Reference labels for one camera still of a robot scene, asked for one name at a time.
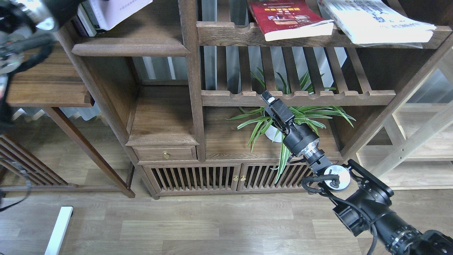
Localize white book blue characters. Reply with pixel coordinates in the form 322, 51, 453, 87
318, 0, 436, 45

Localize green spider plant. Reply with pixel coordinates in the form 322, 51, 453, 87
225, 67, 356, 183

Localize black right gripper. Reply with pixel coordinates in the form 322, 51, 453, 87
260, 91, 319, 158

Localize white bar on floor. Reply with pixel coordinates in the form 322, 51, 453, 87
44, 206, 74, 255

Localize dark slatted wooden rack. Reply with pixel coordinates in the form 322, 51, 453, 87
0, 135, 80, 192

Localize dark wooden bookshelf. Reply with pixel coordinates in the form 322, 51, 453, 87
7, 0, 452, 199

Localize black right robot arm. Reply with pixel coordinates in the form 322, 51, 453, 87
261, 91, 453, 255

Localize white spine upright book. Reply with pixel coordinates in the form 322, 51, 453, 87
77, 4, 97, 37

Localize white plant pot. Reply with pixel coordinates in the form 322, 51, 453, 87
263, 118, 283, 143

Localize light wooden shelf frame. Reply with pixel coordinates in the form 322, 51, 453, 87
356, 49, 453, 190

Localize lavender white paperback book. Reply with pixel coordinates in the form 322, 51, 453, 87
89, 0, 153, 30

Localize red cover book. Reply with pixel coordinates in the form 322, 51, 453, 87
249, 0, 334, 42

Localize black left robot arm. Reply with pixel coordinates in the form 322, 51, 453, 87
0, 0, 81, 134

